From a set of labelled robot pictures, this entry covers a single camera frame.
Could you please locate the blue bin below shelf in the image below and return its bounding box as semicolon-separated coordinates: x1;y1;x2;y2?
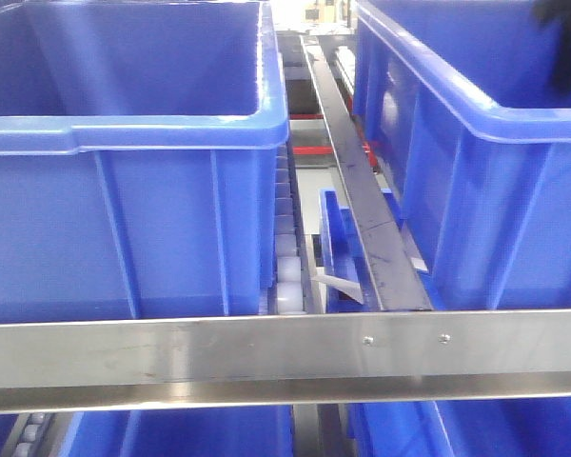
317;188;405;314

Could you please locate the white roller conveyor track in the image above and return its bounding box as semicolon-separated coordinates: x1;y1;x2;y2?
270;145;307;316

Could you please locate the blue bin at left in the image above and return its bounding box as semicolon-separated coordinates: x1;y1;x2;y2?
0;1;288;324

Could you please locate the lower left blue bin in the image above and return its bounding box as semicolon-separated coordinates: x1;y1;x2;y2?
58;406;294;456

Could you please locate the large empty blue bin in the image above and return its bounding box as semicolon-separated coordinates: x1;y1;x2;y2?
354;1;571;309

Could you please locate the lower right blue bin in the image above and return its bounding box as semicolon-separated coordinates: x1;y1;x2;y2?
347;397;571;456

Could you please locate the dark metal divider rail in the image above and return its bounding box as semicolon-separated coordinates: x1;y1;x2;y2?
302;36;433;311

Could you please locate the steel front shelf rail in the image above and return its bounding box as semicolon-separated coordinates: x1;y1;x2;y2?
0;309;571;413

